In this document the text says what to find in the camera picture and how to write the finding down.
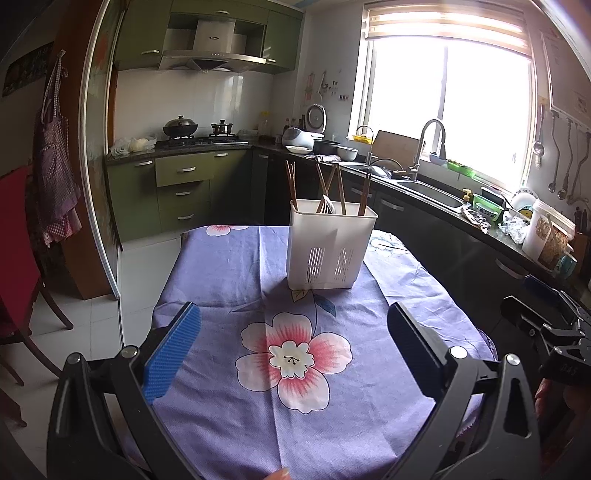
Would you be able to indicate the clear jar with grains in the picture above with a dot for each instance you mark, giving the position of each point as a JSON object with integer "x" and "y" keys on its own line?
{"x": 556, "y": 244}

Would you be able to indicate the wooden cutting board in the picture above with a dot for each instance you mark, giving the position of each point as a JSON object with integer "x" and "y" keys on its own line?
{"x": 397, "y": 145}

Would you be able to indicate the steel range hood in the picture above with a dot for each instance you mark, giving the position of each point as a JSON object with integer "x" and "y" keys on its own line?
{"x": 212, "y": 41}

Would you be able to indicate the teal mug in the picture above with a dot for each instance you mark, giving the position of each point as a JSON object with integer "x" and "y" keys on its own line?
{"x": 567, "y": 265}

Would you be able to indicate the person's right hand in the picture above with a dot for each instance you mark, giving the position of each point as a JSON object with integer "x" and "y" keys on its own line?
{"x": 545, "y": 399}

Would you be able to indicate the crumpled dish cloth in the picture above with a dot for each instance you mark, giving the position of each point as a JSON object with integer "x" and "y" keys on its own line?
{"x": 325, "y": 158}

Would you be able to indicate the white plastic utensil holder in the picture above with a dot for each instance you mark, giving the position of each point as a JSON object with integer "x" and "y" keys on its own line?
{"x": 323, "y": 240}

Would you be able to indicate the white spoon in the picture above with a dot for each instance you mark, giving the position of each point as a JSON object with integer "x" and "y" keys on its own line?
{"x": 327, "y": 205}

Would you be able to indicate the white plastic bag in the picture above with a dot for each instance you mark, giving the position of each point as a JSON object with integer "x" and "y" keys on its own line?
{"x": 134, "y": 145}

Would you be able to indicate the kitchen window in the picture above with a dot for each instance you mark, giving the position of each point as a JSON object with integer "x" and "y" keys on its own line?
{"x": 461, "y": 115}

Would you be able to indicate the steel sink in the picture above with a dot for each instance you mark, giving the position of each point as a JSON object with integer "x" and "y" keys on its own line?
{"x": 429, "y": 194}

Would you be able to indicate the green upper cabinets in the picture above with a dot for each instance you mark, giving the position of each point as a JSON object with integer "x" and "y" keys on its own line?
{"x": 138, "y": 32}

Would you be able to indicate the white plate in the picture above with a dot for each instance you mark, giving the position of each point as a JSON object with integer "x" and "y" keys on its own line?
{"x": 299, "y": 149}

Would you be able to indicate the red chair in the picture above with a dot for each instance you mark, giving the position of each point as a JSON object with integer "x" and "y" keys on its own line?
{"x": 16, "y": 258}

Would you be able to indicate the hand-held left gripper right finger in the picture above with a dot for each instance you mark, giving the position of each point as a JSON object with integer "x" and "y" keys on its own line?
{"x": 415, "y": 341}

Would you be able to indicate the black pot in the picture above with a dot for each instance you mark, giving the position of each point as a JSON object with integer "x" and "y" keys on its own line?
{"x": 325, "y": 147}

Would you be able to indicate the clear oil bottle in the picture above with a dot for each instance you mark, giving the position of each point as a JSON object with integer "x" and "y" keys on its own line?
{"x": 264, "y": 125}

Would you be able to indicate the green drawer cabinet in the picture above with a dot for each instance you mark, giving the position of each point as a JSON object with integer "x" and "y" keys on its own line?
{"x": 184, "y": 203}

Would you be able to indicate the black wok with lid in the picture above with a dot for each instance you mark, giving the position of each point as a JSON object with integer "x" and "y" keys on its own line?
{"x": 181, "y": 127}

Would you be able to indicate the dark pan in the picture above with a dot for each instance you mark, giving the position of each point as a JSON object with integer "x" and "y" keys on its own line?
{"x": 381, "y": 170}

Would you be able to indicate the purple floral tablecloth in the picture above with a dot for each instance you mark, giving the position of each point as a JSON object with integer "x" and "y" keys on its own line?
{"x": 231, "y": 286}

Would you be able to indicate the green plastic basket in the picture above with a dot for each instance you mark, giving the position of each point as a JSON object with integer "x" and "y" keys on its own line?
{"x": 459, "y": 168}
{"x": 487, "y": 210}

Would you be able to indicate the white rice cooker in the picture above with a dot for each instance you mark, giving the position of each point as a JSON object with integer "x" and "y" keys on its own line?
{"x": 298, "y": 136}

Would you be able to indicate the wooden knife block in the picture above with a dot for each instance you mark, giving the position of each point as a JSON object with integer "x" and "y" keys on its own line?
{"x": 582, "y": 244}

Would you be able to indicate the checked hanging apron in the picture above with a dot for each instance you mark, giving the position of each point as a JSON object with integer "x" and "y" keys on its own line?
{"x": 55, "y": 161}

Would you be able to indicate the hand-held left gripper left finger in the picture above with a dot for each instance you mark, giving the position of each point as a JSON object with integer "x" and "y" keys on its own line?
{"x": 173, "y": 350}

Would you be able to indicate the white plastic jar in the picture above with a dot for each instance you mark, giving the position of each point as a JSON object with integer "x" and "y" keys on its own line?
{"x": 535, "y": 230}

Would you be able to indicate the striped window blind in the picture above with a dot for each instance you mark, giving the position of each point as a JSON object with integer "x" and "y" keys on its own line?
{"x": 443, "y": 23}

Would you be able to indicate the pile of wooden chopsticks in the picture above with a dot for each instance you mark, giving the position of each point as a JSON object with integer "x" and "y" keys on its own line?
{"x": 342, "y": 194}

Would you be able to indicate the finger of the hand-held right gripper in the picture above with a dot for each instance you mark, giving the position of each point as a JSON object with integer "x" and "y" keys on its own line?
{"x": 526, "y": 314}
{"x": 549, "y": 293}

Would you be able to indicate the crumpled aluminium foil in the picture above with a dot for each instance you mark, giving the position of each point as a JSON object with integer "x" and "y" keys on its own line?
{"x": 513, "y": 229}

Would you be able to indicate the grey bowl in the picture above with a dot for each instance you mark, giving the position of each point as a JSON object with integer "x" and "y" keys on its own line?
{"x": 347, "y": 153}

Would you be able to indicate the white wall poster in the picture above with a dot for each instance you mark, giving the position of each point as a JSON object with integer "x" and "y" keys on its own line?
{"x": 568, "y": 69}

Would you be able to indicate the person's left hand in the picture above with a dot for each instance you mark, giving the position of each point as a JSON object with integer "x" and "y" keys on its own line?
{"x": 279, "y": 474}

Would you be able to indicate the metal kitchen faucet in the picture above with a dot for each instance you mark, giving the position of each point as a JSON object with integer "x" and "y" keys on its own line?
{"x": 431, "y": 127}

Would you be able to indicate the small dark cooking pot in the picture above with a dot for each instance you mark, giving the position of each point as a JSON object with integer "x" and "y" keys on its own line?
{"x": 222, "y": 129}

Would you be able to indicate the dark base cabinets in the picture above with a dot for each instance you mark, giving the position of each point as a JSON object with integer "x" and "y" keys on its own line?
{"x": 415, "y": 217}

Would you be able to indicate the gas stove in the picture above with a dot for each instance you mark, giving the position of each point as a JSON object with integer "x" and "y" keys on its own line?
{"x": 203, "y": 142}

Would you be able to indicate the dark wall poster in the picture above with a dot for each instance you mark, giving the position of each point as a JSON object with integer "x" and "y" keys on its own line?
{"x": 27, "y": 69}

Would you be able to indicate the blue small bowl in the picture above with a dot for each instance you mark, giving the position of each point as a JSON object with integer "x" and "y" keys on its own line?
{"x": 437, "y": 159}

